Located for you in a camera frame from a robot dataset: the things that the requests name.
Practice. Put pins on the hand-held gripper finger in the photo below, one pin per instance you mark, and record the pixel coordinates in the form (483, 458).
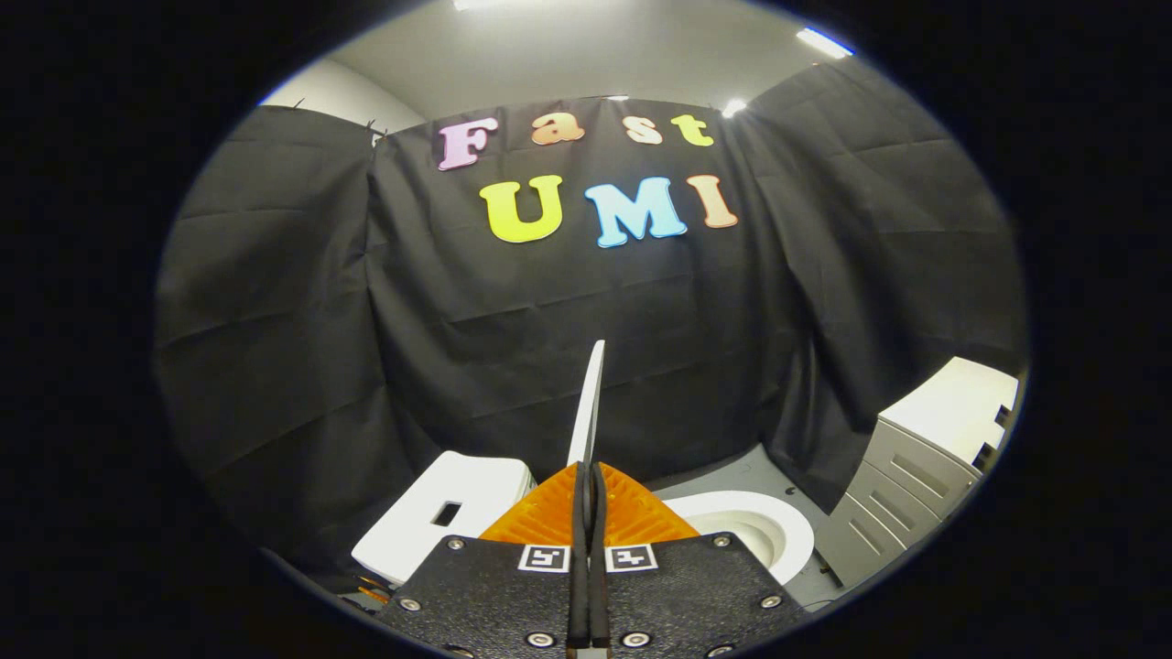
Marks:
(600, 567)
(579, 549)

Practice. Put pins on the white toilet lid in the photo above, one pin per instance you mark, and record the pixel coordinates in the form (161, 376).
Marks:
(588, 412)

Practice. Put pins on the white toilet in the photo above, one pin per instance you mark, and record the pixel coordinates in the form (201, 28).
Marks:
(476, 476)

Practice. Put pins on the black backdrop cloth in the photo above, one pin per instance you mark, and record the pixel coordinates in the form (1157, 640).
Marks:
(549, 320)

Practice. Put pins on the white drawer cabinet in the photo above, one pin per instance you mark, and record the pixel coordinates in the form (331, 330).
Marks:
(916, 476)

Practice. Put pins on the black block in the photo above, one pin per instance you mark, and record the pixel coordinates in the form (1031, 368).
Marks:
(985, 456)
(1003, 416)

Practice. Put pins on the large ceiling light panel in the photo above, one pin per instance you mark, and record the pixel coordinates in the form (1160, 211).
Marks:
(481, 5)

